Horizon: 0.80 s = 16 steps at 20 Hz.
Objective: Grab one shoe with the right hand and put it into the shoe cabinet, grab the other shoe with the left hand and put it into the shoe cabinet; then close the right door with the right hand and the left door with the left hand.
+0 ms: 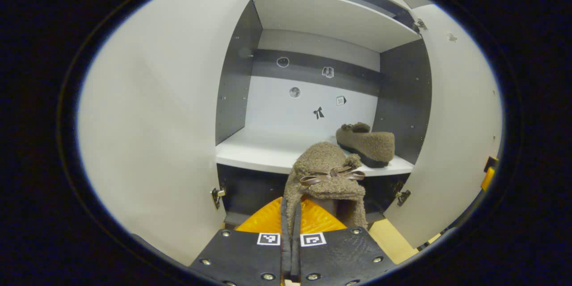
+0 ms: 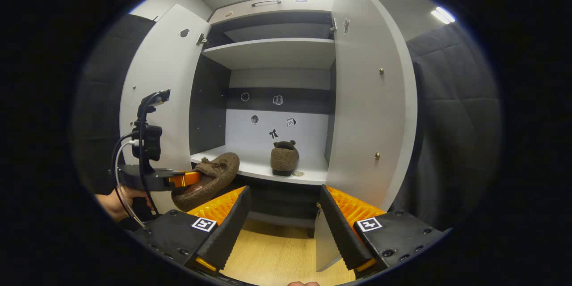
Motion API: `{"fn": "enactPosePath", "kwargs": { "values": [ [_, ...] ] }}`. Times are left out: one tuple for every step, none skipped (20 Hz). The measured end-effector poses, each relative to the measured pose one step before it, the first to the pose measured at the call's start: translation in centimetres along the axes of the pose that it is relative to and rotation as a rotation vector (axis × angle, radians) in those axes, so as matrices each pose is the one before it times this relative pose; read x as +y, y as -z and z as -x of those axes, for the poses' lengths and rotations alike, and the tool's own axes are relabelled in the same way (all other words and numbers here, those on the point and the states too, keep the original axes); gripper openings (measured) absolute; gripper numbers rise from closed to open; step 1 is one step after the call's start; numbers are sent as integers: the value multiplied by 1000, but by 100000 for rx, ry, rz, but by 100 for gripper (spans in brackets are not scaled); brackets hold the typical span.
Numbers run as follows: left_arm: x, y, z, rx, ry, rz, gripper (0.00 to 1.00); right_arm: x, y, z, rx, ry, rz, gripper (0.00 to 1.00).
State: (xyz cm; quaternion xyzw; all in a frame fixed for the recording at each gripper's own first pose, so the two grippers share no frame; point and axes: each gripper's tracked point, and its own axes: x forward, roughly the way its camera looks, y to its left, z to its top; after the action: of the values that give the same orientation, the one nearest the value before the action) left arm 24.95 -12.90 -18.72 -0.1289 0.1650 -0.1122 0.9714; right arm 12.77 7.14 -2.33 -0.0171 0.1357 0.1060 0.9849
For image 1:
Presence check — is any brown fuzzy shoe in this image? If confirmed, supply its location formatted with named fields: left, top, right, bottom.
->
left=283, top=141, right=368, bottom=234
left=335, top=122, right=396, bottom=169

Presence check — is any grey shoe cabinet door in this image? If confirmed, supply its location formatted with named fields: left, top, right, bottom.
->
left=76, top=0, right=271, bottom=267
left=383, top=3, right=504, bottom=249

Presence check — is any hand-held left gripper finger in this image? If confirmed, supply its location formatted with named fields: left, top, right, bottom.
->
left=189, top=196, right=292, bottom=286
left=291, top=197, right=399, bottom=286

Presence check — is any grey cabinet shelf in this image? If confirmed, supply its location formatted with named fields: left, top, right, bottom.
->
left=252, top=0, right=422, bottom=53
left=215, top=127, right=414, bottom=177

